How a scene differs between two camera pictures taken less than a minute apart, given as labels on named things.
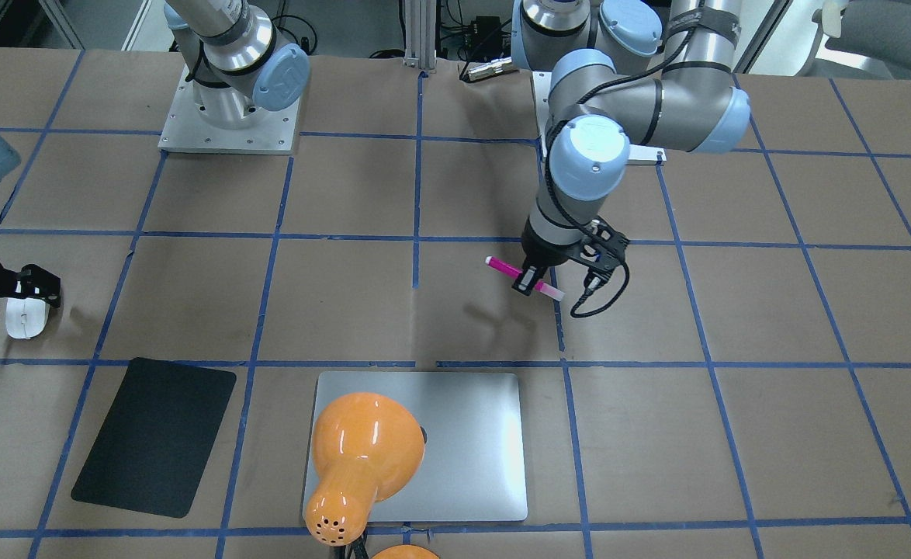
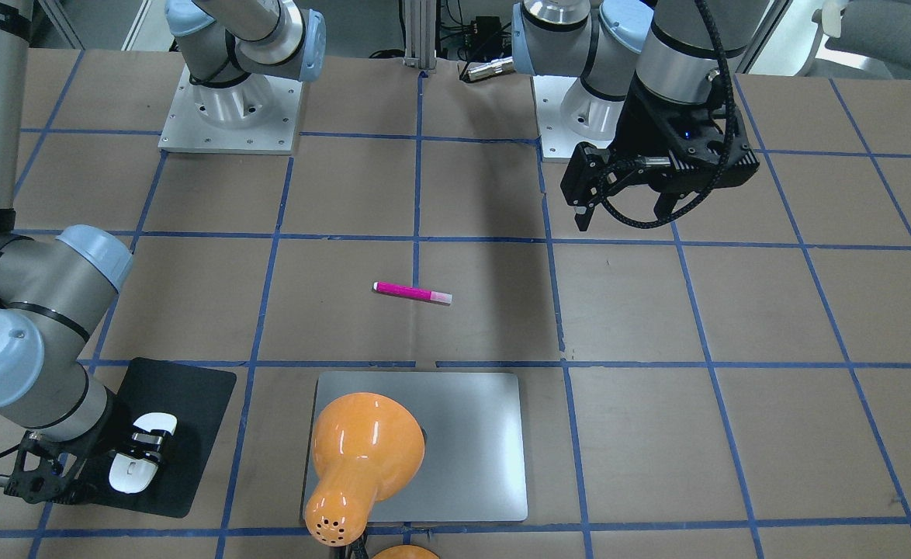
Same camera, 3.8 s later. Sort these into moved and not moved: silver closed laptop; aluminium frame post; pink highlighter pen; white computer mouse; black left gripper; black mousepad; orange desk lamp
Moved: black left gripper; white computer mouse; pink highlighter pen
Not moved: orange desk lamp; aluminium frame post; black mousepad; silver closed laptop
